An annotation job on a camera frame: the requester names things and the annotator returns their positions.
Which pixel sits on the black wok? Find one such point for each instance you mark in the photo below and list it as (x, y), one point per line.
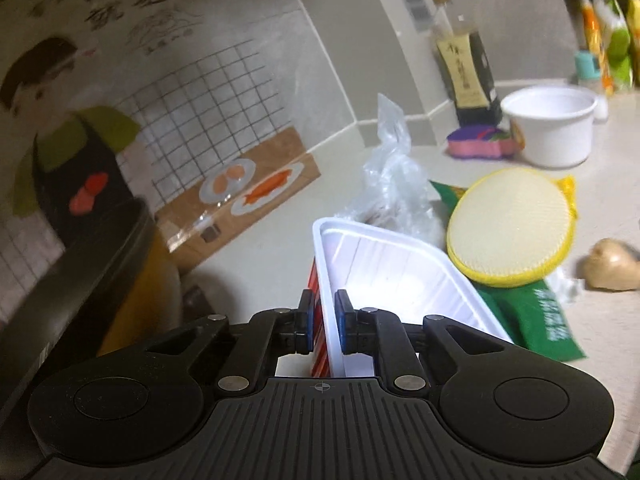
(75, 270)

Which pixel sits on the green snack packet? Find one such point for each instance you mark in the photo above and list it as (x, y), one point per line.
(545, 325)

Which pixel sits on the orange seasoning packet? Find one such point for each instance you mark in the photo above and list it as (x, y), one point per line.
(595, 35)

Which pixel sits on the clear plastic bag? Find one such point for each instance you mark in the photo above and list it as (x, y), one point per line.
(395, 185)

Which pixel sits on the ginger root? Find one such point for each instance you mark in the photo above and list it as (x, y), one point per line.
(612, 265)

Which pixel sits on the teal capped salt shaker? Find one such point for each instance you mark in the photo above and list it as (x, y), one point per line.
(586, 67)

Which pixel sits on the green seasoning packet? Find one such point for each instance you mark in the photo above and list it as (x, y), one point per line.
(620, 40)

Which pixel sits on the soy sauce bottle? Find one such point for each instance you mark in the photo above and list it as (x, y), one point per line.
(467, 75)

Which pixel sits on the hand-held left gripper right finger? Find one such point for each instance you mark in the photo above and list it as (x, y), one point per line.
(343, 320)

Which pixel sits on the white plastic bowl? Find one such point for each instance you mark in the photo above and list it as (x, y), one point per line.
(550, 140)

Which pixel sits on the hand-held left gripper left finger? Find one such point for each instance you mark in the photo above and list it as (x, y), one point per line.
(306, 312)

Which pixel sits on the yellow mesh round scourer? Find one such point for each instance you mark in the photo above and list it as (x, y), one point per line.
(505, 220)

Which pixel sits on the purple pink cartoon sponge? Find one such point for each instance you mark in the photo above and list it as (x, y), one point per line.
(475, 145)

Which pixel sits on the white plastic tray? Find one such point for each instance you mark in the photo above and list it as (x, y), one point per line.
(400, 270)

